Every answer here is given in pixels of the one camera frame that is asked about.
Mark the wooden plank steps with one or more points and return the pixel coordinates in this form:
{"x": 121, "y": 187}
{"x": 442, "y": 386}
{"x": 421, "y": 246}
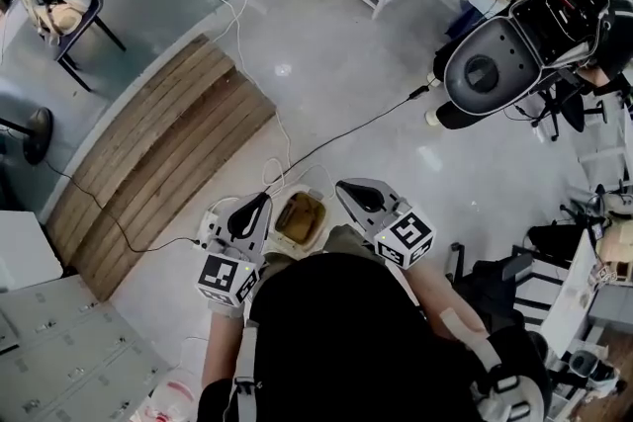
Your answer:
{"x": 163, "y": 153}

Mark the black standing fan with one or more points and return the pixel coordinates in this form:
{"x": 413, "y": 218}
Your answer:
{"x": 38, "y": 133}

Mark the person's olive shorts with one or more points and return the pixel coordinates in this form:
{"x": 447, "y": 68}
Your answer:
{"x": 341, "y": 237}

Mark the white cluttered desk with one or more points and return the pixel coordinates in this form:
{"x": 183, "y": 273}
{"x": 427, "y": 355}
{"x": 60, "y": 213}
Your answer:
{"x": 569, "y": 301}

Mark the person's right forearm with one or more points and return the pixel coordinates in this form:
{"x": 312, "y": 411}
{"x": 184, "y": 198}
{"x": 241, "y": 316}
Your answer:
{"x": 430, "y": 291}

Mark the group of clear water jugs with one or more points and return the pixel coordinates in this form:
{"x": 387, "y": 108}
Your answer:
{"x": 170, "y": 397}

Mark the beige plastic trash bin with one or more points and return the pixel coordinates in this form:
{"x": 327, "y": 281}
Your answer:
{"x": 299, "y": 249}

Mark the grey metal locker cabinet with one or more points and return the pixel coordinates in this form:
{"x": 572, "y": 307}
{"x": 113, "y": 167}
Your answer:
{"x": 74, "y": 351}

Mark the person's left forearm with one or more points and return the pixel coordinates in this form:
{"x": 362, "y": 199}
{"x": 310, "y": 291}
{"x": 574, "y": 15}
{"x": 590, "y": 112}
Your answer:
{"x": 222, "y": 346}

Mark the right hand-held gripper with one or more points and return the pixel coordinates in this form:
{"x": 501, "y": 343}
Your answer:
{"x": 405, "y": 232}

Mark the black backpack rig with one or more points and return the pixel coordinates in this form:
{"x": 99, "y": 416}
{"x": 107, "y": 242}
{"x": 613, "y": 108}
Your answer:
{"x": 564, "y": 15}

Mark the black office chair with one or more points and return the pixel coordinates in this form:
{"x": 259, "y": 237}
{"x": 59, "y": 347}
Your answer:
{"x": 494, "y": 281}
{"x": 569, "y": 106}

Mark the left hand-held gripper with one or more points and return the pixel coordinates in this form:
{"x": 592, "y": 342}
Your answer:
{"x": 217, "y": 274}

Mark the beige bag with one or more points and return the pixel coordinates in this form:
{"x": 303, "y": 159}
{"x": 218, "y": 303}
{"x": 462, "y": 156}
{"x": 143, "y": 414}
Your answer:
{"x": 59, "y": 17}

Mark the person's black shirt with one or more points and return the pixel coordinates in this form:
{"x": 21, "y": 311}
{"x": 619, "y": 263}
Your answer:
{"x": 346, "y": 336}

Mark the tall white cabinet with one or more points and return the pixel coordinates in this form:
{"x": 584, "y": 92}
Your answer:
{"x": 25, "y": 252}

